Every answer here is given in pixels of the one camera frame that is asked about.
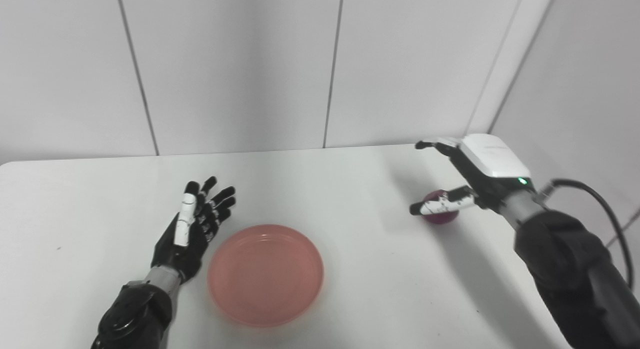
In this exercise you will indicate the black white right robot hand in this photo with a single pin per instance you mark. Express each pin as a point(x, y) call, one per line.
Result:
point(480, 181)

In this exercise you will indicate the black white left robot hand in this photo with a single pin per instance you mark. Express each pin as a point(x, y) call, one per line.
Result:
point(192, 234)

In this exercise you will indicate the purple red onion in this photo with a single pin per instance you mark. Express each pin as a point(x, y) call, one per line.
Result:
point(442, 217)

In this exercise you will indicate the pink round plate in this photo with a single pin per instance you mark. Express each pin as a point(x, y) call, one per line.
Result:
point(265, 275)

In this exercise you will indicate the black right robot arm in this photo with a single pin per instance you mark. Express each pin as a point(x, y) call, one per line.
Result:
point(575, 269)

